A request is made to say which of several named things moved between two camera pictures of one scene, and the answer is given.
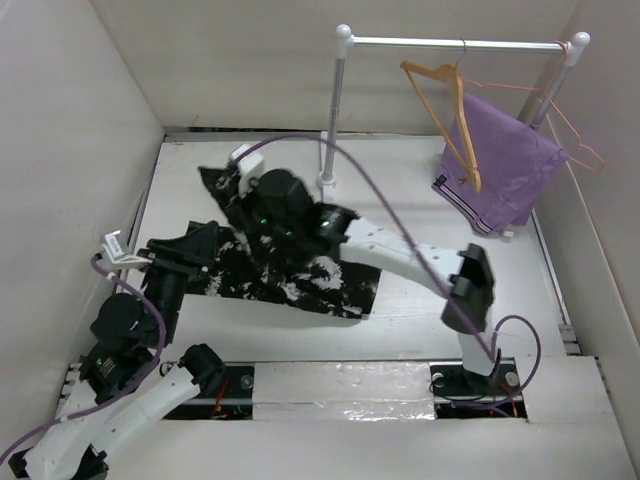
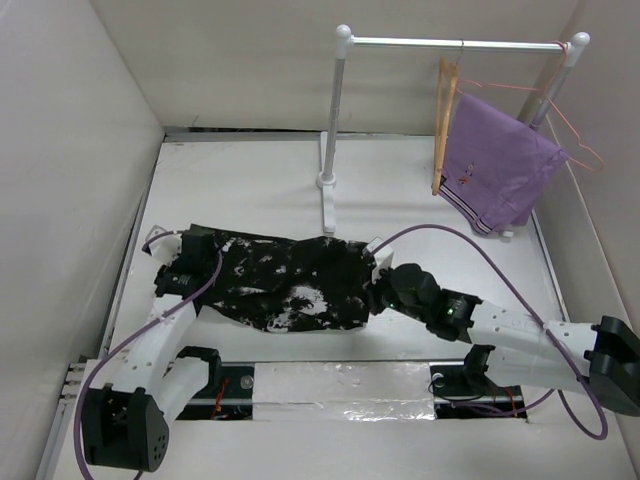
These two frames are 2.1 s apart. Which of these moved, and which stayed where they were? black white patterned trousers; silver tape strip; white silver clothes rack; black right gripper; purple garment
Moved: black right gripper; black white patterned trousers
Stayed: white silver clothes rack; purple garment; silver tape strip
